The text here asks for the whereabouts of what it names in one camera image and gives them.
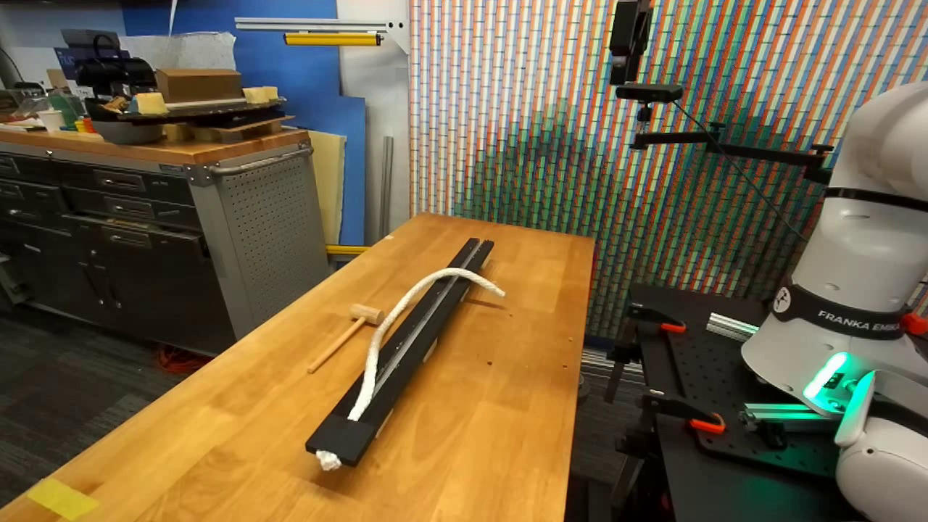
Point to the orange handled clamp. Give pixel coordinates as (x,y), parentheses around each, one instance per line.
(662,320)
(704,420)

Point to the orange handled clamp lower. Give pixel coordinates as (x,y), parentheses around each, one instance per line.
(704,420)

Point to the small wooden mallet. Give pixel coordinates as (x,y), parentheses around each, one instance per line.
(360,316)

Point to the grey metal tool cabinet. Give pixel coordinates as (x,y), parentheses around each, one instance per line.
(179,245)

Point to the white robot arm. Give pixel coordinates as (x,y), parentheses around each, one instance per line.
(840,328)

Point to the yellow tape square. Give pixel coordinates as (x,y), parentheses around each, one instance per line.
(63,499)

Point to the orange handled clamp upper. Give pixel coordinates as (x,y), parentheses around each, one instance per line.
(662,320)

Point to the blue foam board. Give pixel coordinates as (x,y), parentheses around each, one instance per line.
(310,75)

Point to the long black slotted rail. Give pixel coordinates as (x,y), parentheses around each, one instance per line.
(397,352)

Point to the yellow and silver level bar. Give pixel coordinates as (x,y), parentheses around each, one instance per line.
(330,29)

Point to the black camera on stand arm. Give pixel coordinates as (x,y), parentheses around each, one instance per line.
(627,46)

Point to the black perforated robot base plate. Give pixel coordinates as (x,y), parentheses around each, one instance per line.
(750,473)

